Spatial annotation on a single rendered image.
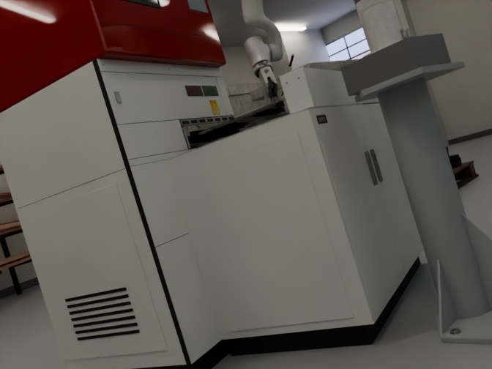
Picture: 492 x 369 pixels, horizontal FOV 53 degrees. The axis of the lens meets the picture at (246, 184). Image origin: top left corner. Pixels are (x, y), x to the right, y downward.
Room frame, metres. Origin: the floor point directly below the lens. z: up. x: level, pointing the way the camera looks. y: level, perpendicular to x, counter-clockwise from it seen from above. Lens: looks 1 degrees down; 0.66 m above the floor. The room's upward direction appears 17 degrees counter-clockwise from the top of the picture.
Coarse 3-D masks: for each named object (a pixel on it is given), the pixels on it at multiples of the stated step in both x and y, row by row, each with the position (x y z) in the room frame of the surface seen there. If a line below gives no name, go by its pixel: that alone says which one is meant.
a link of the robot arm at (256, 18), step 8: (248, 0) 2.02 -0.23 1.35; (256, 0) 2.02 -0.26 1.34; (248, 8) 2.03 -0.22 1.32; (256, 8) 2.03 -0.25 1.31; (248, 16) 2.04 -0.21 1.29; (256, 16) 2.04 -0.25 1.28; (264, 16) 2.06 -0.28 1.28; (248, 24) 2.07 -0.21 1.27; (256, 24) 2.06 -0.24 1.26; (264, 24) 2.06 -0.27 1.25; (272, 24) 2.07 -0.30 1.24; (272, 32) 2.09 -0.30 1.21; (272, 40) 2.12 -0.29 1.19; (280, 40) 2.10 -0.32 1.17; (272, 48) 2.10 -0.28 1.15; (280, 48) 2.11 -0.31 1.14; (272, 56) 2.11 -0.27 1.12; (280, 56) 2.13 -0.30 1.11
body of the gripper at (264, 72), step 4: (264, 68) 2.04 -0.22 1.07; (268, 68) 2.04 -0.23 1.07; (256, 72) 2.07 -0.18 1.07; (260, 72) 2.05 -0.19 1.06; (264, 72) 2.04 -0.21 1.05; (268, 72) 2.03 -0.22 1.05; (272, 72) 2.03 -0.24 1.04; (256, 76) 2.09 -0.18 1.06; (260, 76) 2.07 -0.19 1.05; (264, 76) 2.03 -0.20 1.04; (268, 76) 2.02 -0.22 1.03; (272, 76) 2.02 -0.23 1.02; (260, 80) 2.10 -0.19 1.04; (264, 80) 2.02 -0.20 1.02; (272, 80) 2.02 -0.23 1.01; (264, 84) 2.03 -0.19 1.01; (268, 84) 2.03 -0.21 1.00; (276, 84) 2.02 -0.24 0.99; (264, 88) 2.06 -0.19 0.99; (268, 88) 2.02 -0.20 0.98; (276, 88) 2.05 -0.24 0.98; (264, 92) 2.10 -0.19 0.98; (268, 92) 2.05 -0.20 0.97; (276, 92) 2.08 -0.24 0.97; (268, 96) 2.08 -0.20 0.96
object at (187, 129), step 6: (186, 126) 2.07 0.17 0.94; (192, 126) 2.10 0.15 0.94; (198, 126) 2.15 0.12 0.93; (204, 126) 2.18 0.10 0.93; (210, 126) 2.22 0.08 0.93; (186, 132) 2.06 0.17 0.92; (186, 138) 2.06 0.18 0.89; (216, 138) 2.24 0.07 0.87; (192, 144) 2.07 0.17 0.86; (198, 144) 2.11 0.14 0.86; (204, 144) 2.15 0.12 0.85
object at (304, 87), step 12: (288, 72) 1.68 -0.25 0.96; (300, 72) 1.66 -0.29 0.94; (312, 72) 1.71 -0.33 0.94; (324, 72) 1.82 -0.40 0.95; (336, 72) 1.94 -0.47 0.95; (288, 84) 1.69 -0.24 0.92; (300, 84) 1.66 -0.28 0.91; (312, 84) 1.69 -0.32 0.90; (324, 84) 1.79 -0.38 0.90; (336, 84) 1.90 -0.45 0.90; (288, 96) 1.69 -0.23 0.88; (300, 96) 1.67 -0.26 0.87; (312, 96) 1.66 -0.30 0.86; (324, 96) 1.76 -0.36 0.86; (336, 96) 1.87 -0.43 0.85; (348, 96) 2.00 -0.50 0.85; (288, 108) 1.70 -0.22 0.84; (300, 108) 1.68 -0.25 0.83
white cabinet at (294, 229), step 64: (256, 128) 1.70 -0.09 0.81; (320, 128) 1.64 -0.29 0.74; (384, 128) 2.33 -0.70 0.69; (192, 192) 1.88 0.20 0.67; (256, 192) 1.74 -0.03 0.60; (320, 192) 1.62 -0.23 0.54; (384, 192) 2.07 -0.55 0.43; (256, 256) 1.78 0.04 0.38; (320, 256) 1.66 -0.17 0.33; (384, 256) 1.85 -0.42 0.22; (256, 320) 1.82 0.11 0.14; (320, 320) 1.69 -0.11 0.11; (384, 320) 1.80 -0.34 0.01
